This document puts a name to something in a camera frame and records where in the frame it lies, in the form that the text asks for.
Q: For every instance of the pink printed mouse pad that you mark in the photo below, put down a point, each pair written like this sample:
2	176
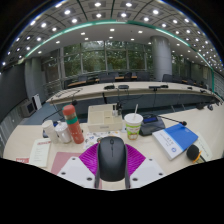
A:
61	161

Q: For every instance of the blue and white book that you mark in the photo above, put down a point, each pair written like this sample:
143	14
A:
175	140

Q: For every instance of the red and white leaflet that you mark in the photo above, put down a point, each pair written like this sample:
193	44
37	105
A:
22	160

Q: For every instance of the ceiling lights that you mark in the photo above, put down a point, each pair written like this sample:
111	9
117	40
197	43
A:
110	30

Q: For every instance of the red bottle with green band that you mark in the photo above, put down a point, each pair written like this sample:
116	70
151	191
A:
74	126

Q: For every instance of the white sheet with red header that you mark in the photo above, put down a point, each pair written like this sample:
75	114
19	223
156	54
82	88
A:
40	152

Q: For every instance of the white printed paper sheet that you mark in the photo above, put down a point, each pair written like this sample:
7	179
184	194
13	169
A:
205	148

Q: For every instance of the dark grey computer mouse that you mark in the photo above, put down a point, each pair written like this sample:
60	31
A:
112	160

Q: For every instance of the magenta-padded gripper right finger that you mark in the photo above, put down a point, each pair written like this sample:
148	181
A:
143	171

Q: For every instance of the black handheld microphone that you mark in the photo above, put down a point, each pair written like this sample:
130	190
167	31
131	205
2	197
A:
192	152

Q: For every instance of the green and white drink cup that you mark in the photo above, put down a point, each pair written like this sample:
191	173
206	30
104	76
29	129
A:
133	126

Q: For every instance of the beige desk organizer box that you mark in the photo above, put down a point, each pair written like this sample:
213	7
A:
103	120

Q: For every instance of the white computer unit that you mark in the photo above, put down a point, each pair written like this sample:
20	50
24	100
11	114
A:
28	107

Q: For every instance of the long curved conference table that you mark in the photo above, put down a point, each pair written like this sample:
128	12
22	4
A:
133	89

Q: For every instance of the white lidded mug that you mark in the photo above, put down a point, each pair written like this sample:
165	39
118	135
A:
63	133

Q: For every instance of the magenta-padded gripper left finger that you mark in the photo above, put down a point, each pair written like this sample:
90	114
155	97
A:
78	170

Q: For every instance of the colourful sticker sheet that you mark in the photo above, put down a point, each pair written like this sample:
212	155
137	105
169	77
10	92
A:
95	136

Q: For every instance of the dark office chairs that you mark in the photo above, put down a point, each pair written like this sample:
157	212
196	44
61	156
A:
106	78

